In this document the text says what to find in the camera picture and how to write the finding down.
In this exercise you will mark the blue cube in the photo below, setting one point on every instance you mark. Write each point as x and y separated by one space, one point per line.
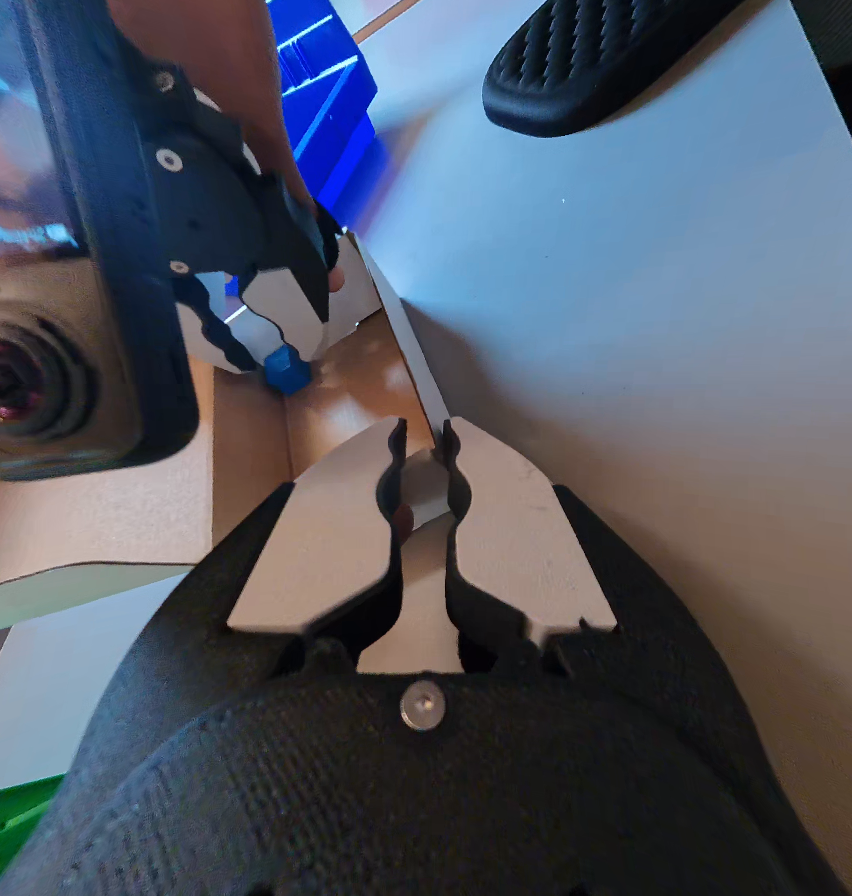
288 372

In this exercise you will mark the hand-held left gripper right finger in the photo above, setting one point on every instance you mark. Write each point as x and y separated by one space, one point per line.
524 546

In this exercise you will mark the person's right hand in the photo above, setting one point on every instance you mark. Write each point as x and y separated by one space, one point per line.
209 63

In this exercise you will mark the green plastic bin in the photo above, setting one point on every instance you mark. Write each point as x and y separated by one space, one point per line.
9 833

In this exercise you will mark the blue plastic bin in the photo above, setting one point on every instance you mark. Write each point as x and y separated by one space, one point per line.
321 91

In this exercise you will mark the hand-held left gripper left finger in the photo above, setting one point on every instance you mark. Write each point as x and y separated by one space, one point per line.
314 546

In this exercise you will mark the cardboard box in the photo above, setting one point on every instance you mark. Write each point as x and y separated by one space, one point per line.
97 504

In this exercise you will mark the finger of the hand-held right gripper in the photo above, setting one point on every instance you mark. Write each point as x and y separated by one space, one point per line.
202 343
289 315

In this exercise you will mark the black textured pad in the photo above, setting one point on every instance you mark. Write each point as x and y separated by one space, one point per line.
594 70

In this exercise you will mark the dark chair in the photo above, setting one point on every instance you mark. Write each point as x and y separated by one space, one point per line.
846 49

